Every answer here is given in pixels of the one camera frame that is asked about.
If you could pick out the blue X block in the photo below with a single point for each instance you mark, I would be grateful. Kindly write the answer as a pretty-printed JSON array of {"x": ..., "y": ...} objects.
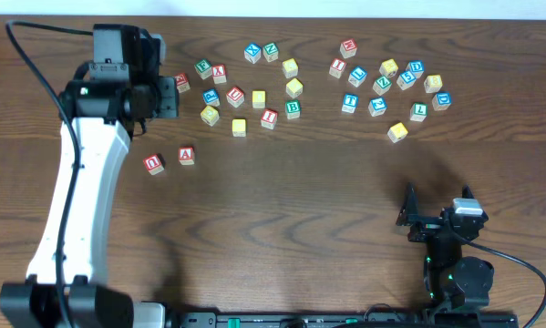
[{"x": 252, "y": 53}]

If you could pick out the yellow O block middle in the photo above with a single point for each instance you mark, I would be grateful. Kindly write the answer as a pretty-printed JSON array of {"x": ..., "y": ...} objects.
[{"x": 258, "y": 99}]

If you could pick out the green Z block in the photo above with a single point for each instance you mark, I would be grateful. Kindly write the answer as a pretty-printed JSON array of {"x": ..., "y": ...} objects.
[{"x": 382, "y": 85}]

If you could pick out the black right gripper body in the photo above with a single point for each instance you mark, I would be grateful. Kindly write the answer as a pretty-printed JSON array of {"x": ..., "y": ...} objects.
[{"x": 430, "y": 223}]

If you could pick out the green B block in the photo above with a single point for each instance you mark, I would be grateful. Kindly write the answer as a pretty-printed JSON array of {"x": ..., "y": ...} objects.
[{"x": 293, "y": 109}]

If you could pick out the blue 2 block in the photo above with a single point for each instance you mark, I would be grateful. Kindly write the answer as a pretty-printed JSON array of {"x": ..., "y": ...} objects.
[{"x": 377, "y": 106}]

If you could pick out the yellow block by P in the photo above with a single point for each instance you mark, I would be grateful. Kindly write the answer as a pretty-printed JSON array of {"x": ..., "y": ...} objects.
[{"x": 210, "y": 115}]

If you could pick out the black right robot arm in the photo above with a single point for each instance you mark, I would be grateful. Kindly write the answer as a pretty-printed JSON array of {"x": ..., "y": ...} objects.
[{"x": 455, "y": 283}]

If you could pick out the yellow 8 block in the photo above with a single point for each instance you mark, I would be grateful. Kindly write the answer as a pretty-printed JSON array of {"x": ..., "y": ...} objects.
[{"x": 433, "y": 83}]

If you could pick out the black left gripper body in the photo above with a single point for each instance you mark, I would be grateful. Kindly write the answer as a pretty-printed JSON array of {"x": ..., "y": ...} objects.
[{"x": 168, "y": 97}]

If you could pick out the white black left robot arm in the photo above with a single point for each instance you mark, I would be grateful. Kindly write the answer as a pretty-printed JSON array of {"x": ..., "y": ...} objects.
[{"x": 66, "y": 281}]

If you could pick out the red I block left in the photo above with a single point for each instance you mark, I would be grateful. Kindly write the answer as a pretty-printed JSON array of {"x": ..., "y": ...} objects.
[{"x": 269, "y": 118}]

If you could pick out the yellow block soccer side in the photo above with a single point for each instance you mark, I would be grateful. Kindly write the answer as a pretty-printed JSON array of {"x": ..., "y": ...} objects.
[{"x": 388, "y": 68}]

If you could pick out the blue L block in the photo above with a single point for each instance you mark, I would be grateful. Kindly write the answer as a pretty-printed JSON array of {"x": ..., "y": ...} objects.
[{"x": 357, "y": 76}]

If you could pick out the red block top right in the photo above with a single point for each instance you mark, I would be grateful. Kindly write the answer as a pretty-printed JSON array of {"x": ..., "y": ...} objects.
[{"x": 348, "y": 48}]

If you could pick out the green 7 block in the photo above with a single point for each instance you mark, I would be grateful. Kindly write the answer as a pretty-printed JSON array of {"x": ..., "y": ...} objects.
[{"x": 418, "y": 112}]

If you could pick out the red A block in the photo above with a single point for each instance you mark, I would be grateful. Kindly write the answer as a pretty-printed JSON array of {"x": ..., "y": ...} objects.
[{"x": 186, "y": 156}]

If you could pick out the green N block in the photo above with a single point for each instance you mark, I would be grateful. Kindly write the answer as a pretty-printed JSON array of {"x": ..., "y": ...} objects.
[{"x": 270, "y": 52}]

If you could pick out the red U block middle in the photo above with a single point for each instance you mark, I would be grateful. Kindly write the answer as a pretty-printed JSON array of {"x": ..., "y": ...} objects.
[{"x": 235, "y": 96}]

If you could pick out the blue d block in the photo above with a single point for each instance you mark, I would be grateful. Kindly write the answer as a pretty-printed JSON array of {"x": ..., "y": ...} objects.
[
  {"x": 416, "y": 68},
  {"x": 441, "y": 101}
]

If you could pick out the red G block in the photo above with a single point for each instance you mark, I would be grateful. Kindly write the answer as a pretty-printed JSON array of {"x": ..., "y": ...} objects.
[{"x": 182, "y": 83}]

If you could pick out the yellow block lower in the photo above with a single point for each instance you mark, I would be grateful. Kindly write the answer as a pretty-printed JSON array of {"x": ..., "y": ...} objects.
[{"x": 294, "y": 88}]

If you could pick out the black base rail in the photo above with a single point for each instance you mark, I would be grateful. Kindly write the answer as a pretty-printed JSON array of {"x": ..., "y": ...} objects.
[{"x": 322, "y": 320}]

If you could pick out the blue P block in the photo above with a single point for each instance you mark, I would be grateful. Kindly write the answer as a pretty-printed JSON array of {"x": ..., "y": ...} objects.
[{"x": 211, "y": 97}]

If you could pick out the blue D block upper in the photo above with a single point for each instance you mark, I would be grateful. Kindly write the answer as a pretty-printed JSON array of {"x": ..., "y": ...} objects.
[{"x": 416, "y": 68}]

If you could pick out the red I block right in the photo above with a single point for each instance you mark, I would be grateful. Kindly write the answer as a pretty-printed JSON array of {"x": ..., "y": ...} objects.
[{"x": 337, "y": 68}]

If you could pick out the yellow K block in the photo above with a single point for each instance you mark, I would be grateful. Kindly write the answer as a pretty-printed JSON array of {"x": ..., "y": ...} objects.
[{"x": 397, "y": 132}]

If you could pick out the red u block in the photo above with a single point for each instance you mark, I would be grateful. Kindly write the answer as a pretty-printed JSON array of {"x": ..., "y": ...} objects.
[
  {"x": 153, "y": 164},
  {"x": 235, "y": 96}
]

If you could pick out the blue 5 block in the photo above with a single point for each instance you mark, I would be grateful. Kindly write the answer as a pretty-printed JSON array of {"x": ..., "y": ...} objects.
[{"x": 406, "y": 80}]

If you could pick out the red i block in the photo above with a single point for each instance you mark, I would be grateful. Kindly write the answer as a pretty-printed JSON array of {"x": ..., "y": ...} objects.
[
  {"x": 269, "y": 118},
  {"x": 337, "y": 68}
]

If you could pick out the red U block near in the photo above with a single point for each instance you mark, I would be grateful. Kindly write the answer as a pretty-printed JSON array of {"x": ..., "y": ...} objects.
[{"x": 153, "y": 164}]

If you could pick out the red Y block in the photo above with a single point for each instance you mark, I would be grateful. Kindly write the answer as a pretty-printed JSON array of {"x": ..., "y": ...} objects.
[{"x": 219, "y": 74}]

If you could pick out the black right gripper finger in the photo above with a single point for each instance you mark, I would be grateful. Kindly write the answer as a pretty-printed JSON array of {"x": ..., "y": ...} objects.
[
  {"x": 467, "y": 193},
  {"x": 408, "y": 214}
]

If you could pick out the blue D block right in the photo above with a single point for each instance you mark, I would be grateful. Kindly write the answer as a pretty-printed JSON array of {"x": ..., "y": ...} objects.
[{"x": 441, "y": 101}]

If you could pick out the yellow block upper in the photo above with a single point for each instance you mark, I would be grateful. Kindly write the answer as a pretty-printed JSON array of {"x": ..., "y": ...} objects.
[{"x": 290, "y": 68}]

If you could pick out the green F block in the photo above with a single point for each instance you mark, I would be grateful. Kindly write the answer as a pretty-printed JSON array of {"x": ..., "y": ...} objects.
[{"x": 203, "y": 68}]

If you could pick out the yellow o block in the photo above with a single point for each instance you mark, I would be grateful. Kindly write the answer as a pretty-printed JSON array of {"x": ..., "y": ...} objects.
[
  {"x": 258, "y": 99},
  {"x": 239, "y": 127}
]

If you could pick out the yellow O block front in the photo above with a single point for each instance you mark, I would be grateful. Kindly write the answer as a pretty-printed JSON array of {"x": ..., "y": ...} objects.
[{"x": 239, "y": 127}]

